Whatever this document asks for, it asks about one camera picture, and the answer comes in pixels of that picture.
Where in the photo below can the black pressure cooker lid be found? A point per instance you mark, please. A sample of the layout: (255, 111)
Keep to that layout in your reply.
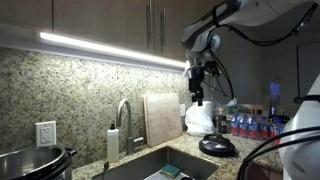
(216, 145)

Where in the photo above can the green dish sponge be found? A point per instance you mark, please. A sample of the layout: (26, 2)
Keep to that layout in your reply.
(171, 170)

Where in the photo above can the small white wall outlet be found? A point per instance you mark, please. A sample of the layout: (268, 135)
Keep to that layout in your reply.
(182, 110)

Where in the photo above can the white soap dispenser bottle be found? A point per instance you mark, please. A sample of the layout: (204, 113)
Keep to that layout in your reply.
(112, 143)

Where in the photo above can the brushed steel gooseneck faucet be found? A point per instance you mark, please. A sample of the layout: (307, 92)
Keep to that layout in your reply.
(129, 133)

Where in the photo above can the white plastic bag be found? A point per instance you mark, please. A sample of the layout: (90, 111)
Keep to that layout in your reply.
(198, 121)

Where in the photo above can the wooden basket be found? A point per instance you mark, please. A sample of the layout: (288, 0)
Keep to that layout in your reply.
(254, 109)

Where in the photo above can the stainless steel pressure cooker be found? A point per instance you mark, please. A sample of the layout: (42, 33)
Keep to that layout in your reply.
(30, 161)

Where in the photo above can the light wooden cutting board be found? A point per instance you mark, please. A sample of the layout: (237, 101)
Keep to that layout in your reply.
(162, 118)

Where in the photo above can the small black sink knob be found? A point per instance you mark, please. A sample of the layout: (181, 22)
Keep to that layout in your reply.
(106, 165)

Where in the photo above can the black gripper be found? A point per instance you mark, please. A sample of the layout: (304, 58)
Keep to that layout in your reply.
(196, 78)

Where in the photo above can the plastic water bottle red label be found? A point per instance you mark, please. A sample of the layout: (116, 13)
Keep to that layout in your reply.
(253, 130)
(264, 130)
(235, 126)
(244, 128)

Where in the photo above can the white wall power outlet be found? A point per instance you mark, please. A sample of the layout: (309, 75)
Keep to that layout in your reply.
(46, 133)

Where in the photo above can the stainless steel sink basin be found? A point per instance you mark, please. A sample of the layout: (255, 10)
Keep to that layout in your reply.
(140, 163)

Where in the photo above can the white paper towel roll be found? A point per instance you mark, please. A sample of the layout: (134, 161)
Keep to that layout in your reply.
(208, 108)

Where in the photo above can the dark jar with label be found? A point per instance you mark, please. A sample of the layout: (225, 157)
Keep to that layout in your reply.
(221, 125)

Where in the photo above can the green snack bag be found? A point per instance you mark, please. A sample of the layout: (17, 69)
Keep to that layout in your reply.
(235, 108)

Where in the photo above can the brown wooden wall cabinets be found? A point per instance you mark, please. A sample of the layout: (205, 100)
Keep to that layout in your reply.
(100, 16)

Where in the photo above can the blue glowing tall device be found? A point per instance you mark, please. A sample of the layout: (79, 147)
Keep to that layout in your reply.
(275, 96)

